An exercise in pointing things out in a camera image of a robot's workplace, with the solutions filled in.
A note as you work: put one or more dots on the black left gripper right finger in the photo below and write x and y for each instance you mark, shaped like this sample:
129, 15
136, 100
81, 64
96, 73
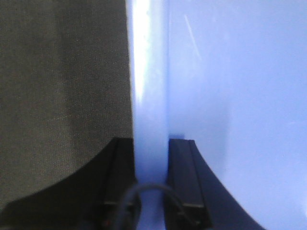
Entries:
204, 198

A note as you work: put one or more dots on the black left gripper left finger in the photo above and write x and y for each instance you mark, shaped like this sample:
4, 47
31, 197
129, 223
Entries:
86, 200

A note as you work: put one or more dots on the blue plastic tray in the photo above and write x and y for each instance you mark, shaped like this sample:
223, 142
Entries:
232, 76

